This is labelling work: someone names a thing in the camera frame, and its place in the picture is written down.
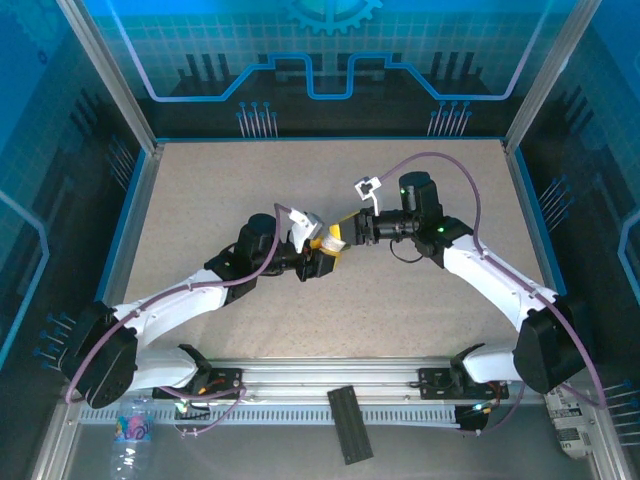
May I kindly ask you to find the white pill bottle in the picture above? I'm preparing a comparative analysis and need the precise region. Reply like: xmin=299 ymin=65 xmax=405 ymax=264
xmin=319 ymin=232 xmax=349 ymax=254

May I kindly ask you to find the black slotted bar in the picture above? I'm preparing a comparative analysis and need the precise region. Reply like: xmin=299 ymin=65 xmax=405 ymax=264
xmin=326 ymin=384 xmax=376 ymax=467

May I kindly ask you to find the clear plastic water bottle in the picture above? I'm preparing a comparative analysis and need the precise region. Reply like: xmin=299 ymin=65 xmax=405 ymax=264
xmin=110 ymin=397 xmax=155 ymax=480

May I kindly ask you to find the purple camera cable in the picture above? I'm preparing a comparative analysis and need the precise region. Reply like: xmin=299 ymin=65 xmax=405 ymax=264
xmin=64 ymin=202 xmax=251 ymax=440
xmin=377 ymin=151 xmax=609 ymax=439

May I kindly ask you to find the black ribbon cable loop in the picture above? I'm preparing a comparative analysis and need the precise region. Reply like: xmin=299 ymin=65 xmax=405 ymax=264
xmin=389 ymin=239 xmax=427 ymax=265

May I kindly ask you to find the aluminium frame beam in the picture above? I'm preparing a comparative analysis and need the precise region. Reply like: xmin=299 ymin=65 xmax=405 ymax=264
xmin=199 ymin=354 xmax=521 ymax=404

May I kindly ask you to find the aluminium side rail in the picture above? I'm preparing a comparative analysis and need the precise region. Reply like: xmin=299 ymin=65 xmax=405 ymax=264
xmin=501 ymin=139 xmax=571 ymax=311
xmin=74 ymin=142 xmax=166 ymax=364

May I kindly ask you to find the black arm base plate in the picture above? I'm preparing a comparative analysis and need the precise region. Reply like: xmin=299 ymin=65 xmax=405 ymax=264
xmin=417 ymin=367 xmax=511 ymax=401
xmin=152 ymin=367 xmax=245 ymax=401

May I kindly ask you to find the white slotted cable duct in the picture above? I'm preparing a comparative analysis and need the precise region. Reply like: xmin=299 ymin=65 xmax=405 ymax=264
xmin=79 ymin=403 xmax=464 ymax=428

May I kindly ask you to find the aluminium frame post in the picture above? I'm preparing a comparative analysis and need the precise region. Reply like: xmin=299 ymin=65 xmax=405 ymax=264
xmin=502 ymin=0 xmax=604 ymax=156
xmin=54 ymin=0 xmax=166 ymax=154

